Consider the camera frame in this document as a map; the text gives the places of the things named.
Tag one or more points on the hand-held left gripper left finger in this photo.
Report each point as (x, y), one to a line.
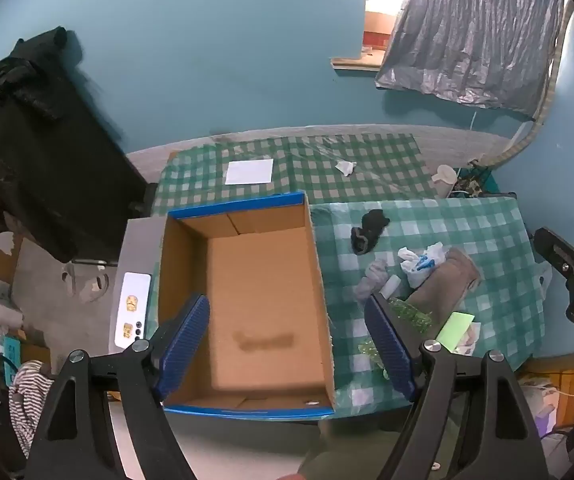
(184, 340)

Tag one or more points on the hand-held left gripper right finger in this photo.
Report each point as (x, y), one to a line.
(389, 345)

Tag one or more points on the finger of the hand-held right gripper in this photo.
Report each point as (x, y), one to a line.
(562, 255)

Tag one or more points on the light green card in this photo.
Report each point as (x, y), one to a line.
(454, 331)

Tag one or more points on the white blue plastic bag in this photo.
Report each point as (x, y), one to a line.
(419, 262)

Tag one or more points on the cardboard box with blue rim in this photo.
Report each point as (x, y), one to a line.
(257, 285)

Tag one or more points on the white roll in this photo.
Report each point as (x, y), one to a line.
(390, 288)

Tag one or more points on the grey white sock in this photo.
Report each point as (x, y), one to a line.
(373, 277)

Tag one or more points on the brown towel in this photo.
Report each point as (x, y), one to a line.
(447, 285)

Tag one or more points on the orange wooden crate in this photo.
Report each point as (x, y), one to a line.
(557, 385)

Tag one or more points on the light teal checked tablecloth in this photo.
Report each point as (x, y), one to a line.
(467, 230)

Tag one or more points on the dark green clutter pile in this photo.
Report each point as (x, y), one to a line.
(474, 180)

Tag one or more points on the black sock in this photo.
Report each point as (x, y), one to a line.
(369, 227)

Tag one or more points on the white plastic cup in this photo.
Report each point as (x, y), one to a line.
(444, 177)

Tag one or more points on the striped cloth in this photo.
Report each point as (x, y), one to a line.
(29, 400)

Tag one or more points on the white paper sheet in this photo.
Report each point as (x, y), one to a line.
(248, 172)

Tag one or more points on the crumpled white tissue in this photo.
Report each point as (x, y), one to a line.
(346, 168)

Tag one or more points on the dark green checked tablecloth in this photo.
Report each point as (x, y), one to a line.
(307, 170)

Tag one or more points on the grey crinkled curtain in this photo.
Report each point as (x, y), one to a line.
(472, 35)

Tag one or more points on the black cloth covered furniture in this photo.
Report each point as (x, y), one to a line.
(42, 160)

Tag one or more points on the wooden window ledge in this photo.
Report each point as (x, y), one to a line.
(354, 63)

